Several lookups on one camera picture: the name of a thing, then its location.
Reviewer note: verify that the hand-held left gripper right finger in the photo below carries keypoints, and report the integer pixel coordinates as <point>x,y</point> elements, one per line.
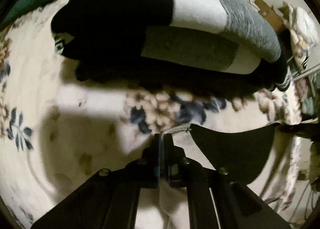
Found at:
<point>169,151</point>

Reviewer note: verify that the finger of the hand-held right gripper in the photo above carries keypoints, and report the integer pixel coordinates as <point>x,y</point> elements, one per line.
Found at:
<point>301,131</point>

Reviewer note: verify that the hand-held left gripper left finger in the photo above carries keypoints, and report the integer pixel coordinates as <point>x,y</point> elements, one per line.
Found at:
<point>157,159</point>

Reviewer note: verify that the black and white small garment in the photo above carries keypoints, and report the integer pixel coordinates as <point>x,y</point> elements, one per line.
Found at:
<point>232,151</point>

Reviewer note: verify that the pile of pale clothes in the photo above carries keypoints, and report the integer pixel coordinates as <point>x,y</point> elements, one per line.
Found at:
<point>301,26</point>

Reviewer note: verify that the metal rack bar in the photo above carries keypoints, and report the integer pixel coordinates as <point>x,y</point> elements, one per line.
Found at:
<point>306,72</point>

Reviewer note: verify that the brown cardboard box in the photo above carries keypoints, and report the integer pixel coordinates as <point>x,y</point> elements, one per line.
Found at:
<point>268,11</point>

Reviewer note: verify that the floral printed blanket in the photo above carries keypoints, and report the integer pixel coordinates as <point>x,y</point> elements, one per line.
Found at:
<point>37,86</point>

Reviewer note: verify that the black white grey colour-block sweater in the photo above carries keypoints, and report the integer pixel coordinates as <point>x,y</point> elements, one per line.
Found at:
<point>112,19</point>

